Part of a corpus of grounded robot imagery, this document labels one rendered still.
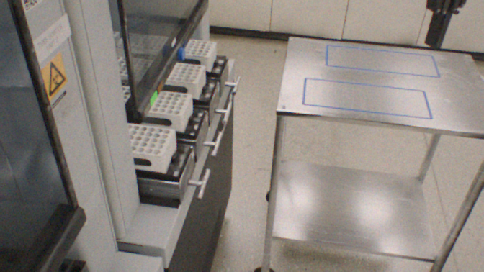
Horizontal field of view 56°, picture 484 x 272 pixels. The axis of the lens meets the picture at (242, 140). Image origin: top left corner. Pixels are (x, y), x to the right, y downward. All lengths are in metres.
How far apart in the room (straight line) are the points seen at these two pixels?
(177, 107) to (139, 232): 0.33
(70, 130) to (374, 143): 2.01
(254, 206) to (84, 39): 1.47
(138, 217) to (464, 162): 1.91
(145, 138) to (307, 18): 2.39
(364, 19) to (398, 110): 2.06
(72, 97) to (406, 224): 1.33
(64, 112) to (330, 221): 1.18
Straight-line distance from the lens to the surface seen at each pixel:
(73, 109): 0.71
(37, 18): 0.62
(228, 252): 1.90
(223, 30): 3.49
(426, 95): 1.40
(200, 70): 1.30
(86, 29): 0.74
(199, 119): 1.18
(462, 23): 3.45
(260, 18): 3.35
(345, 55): 1.53
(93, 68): 0.77
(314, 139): 2.47
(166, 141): 1.04
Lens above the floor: 1.51
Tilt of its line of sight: 39 degrees down
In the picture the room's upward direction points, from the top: 2 degrees clockwise
